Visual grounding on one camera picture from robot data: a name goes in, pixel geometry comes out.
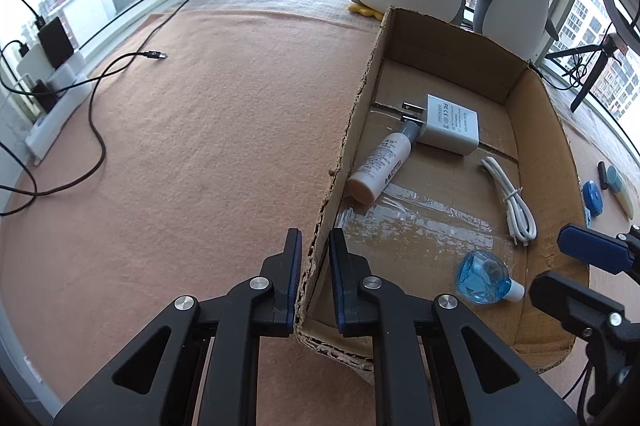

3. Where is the blue round tape measure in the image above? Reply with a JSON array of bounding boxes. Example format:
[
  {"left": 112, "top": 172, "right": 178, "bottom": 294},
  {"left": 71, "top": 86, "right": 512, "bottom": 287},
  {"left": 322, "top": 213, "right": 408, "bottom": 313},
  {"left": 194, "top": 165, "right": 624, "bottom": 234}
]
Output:
[{"left": 582, "top": 180, "right": 603, "bottom": 217}]

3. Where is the black usb cable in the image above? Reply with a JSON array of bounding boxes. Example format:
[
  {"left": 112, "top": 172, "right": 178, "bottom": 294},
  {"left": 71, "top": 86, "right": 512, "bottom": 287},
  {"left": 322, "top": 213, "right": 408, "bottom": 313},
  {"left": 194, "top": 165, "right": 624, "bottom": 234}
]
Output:
[{"left": 0, "top": 50, "right": 168, "bottom": 218}]

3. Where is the small plush penguin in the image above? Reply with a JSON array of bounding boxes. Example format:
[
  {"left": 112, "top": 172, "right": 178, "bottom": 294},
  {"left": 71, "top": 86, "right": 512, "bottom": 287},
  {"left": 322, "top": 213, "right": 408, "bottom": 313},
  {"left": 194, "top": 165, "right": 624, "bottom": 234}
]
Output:
[{"left": 472, "top": 0, "right": 559, "bottom": 61}]

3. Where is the clear blue spray bottle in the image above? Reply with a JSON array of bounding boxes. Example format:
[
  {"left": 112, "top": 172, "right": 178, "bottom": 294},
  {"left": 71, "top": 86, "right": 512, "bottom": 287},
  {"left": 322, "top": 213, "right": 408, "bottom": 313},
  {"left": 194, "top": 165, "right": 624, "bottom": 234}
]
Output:
[{"left": 456, "top": 250, "right": 525, "bottom": 305}]

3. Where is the white lotion bottle blue cap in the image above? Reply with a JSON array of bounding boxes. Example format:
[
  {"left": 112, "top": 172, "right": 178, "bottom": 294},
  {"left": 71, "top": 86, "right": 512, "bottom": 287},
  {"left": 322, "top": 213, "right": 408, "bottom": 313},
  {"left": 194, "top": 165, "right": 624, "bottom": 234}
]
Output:
[{"left": 606, "top": 165, "right": 634, "bottom": 220}]

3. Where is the white charger brick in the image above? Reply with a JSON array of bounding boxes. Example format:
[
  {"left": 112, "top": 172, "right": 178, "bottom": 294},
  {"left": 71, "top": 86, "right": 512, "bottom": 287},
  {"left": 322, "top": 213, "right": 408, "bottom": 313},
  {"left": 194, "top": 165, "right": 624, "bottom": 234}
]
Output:
[{"left": 16, "top": 44, "right": 54, "bottom": 88}]

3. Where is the white cable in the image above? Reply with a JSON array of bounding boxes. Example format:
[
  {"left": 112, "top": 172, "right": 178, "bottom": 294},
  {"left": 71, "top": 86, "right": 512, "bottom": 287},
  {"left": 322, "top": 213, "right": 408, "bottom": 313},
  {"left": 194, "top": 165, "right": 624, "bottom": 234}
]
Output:
[{"left": 480, "top": 156, "right": 538, "bottom": 248}]

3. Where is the small white cream tube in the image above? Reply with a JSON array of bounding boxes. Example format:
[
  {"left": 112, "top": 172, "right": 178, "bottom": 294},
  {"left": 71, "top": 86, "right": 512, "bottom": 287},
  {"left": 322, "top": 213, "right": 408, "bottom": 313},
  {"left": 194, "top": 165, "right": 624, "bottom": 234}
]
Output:
[{"left": 346, "top": 120, "right": 420, "bottom": 206}]

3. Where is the white charger plug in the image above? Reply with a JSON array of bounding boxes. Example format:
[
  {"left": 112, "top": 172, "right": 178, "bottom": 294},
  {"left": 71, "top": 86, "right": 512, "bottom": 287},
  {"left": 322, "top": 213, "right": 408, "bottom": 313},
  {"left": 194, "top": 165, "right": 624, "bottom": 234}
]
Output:
[{"left": 401, "top": 94, "right": 480, "bottom": 156}]

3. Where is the black power adapter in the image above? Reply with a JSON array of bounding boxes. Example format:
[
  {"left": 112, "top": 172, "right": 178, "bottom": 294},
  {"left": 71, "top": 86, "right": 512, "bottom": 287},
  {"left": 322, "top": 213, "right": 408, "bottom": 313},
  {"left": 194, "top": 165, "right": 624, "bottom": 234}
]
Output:
[{"left": 38, "top": 16, "right": 75, "bottom": 70}]

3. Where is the brown cardboard box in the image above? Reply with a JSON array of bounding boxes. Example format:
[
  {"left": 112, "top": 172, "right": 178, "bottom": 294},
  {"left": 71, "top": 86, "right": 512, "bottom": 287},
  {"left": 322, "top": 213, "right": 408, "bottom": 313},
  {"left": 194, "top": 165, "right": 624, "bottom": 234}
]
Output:
[{"left": 295, "top": 8, "right": 589, "bottom": 372}]

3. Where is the white power strip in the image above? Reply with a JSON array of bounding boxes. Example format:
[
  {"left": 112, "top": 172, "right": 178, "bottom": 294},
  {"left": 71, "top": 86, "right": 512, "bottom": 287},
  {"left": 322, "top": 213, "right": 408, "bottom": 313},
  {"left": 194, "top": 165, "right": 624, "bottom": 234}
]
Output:
[{"left": 25, "top": 52, "right": 91, "bottom": 165}]

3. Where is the black cylinder tube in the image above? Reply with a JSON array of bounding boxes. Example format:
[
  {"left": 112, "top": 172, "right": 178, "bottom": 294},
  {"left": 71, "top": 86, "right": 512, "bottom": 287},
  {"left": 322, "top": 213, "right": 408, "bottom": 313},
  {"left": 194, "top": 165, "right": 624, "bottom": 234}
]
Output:
[{"left": 597, "top": 162, "right": 608, "bottom": 191}]

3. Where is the black tripod stand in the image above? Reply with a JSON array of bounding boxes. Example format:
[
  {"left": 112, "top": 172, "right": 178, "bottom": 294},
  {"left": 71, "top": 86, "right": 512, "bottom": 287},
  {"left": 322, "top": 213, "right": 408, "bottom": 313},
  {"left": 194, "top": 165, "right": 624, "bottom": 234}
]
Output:
[{"left": 544, "top": 33, "right": 628, "bottom": 113}]

